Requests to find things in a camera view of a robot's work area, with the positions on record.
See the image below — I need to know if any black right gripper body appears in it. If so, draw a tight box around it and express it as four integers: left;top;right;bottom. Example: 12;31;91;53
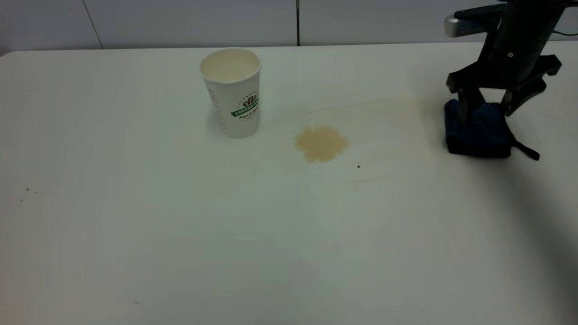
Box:
446;27;563;94

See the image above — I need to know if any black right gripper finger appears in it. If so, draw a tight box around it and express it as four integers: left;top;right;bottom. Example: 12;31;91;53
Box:
457;87;483;123
500;78;548;117

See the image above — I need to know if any blue cloth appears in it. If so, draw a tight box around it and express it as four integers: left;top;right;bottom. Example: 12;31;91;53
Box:
444;98;541;161

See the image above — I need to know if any white paper coffee cup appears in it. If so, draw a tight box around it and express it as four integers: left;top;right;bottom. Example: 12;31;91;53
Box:
200;48;262;139

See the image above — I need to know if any brown coffee puddle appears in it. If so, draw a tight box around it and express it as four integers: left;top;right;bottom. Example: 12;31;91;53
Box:
294;126;350;163

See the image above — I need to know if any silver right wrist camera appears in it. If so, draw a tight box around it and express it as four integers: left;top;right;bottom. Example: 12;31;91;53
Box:
445;4;508;37

